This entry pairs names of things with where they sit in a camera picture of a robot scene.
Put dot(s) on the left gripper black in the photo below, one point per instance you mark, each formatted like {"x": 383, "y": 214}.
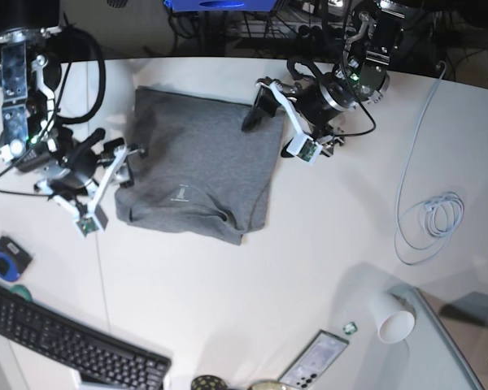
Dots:
{"x": 316, "y": 96}

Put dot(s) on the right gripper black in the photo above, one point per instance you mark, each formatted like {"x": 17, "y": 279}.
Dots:
{"x": 73, "y": 164}

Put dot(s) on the grey t-shirt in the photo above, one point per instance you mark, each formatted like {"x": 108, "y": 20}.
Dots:
{"x": 202, "y": 173}

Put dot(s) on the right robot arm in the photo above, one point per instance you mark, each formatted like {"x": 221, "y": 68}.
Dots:
{"x": 34, "y": 39}

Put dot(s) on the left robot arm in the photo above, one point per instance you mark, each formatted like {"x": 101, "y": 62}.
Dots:
{"x": 360, "y": 50}

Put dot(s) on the black power strip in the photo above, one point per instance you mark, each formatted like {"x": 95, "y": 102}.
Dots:
{"x": 273, "y": 29}

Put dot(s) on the blue black tape measure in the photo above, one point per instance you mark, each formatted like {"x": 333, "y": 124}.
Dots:
{"x": 14, "y": 259}

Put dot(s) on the green tape roll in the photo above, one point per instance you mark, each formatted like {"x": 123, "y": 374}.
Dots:
{"x": 22, "y": 292}

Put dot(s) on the blue box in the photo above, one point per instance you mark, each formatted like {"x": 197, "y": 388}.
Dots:
{"x": 220, "y": 5}

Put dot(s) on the black keyboard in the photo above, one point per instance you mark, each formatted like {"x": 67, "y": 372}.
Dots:
{"x": 79, "y": 347}

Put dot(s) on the small green white chip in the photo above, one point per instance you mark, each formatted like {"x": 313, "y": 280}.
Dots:
{"x": 350, "y": 328}

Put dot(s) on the white paper cup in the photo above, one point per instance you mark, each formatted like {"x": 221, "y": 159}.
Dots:
{"x": 393, "y": 321}

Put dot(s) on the black gold dotted lid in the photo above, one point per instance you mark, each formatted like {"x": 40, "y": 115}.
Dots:
{"x": 208, "y": 382}

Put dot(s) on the smartphone clear case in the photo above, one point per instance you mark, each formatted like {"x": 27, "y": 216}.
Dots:
{"x": 314, "y": 360}

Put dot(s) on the gold round tin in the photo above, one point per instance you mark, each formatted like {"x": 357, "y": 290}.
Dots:
{"x": 267, "y": 384}

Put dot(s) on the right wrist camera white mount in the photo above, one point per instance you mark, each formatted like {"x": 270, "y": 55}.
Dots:
{"x": 85, "y": 205}

